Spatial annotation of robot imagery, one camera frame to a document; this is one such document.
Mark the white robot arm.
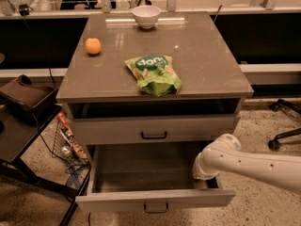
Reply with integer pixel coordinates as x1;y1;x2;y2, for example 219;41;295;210
192;134;301;194

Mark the white bowl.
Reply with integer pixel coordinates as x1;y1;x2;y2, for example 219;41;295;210
132;5;161;29

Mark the orange fruit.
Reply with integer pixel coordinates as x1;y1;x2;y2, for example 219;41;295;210
85;38;102;55

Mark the black office chair base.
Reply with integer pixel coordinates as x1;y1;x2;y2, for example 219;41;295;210
268;99;301;151

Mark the brown pouch on table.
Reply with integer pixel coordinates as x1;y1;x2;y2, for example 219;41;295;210
0;74;57;120

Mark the black side table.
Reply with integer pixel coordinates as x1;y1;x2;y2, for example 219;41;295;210
0;105;90;226

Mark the black power adapter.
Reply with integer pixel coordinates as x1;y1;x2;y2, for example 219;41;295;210
19;4;29;16

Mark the grey top drawer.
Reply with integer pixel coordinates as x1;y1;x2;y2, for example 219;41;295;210
70;114;239;145

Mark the grey drawer cabinet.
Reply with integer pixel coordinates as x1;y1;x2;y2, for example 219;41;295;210
55;11;254;162

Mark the wire basket with snacks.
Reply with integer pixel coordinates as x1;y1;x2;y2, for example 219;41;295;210
53;111;88;165

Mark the green snack bag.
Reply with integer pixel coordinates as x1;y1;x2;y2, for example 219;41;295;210
125;55;182;96

